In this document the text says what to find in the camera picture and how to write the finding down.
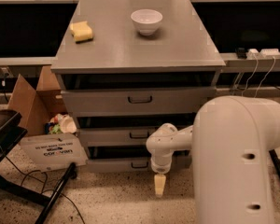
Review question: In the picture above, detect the white power strip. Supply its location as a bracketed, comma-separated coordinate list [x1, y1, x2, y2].
[246, 49, 280, 60]

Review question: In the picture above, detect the grey drawer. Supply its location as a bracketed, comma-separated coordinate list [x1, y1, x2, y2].
[62, 87, 216, 116]
[77, 124, 197, 147]
[86, 154, 192, 173]

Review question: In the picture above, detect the yellow sponge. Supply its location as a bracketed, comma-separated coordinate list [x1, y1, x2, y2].
[69, 21, 93, 43]

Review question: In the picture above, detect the white charger cable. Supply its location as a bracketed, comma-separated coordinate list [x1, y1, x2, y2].
[253, 56, 277, 99]

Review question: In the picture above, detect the brown cardboard box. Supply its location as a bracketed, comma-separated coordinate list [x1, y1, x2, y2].
[8, 65, 88, 172]

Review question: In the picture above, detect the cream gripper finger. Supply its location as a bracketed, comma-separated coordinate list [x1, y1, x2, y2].
[154, 174, 166, 198]

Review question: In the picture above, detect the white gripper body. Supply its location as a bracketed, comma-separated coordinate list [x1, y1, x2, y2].
[150, 153, 173, 175]

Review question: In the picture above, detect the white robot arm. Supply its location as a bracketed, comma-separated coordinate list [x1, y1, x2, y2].
[147, 96, 280, 224]

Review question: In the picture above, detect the black stand left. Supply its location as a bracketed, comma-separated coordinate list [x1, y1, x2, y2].
[0, 109, 77, 224]

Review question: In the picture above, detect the grey drawer cabinet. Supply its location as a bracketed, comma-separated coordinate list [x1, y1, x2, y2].
[51, 0, 225, 160]

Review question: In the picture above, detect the grey middle drawer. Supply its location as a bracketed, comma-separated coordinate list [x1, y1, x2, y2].
[77, 124, 197, 147]

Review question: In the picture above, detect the grey bottom drawer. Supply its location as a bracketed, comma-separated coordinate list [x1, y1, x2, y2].
[86, 154, 192, 173]

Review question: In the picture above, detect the grey top drawer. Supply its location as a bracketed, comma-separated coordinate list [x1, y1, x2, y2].
[62, 87, 216, 116]

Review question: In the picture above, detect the black power adapter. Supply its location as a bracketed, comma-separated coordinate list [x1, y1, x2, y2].
[235, 48, 246, 59]

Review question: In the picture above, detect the white ceramic bowl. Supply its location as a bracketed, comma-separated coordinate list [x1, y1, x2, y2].
[131, 9, 162, 35]

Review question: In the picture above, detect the crumpled trash in box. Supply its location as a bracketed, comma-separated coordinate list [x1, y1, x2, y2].
[45, 114, 77, 134]

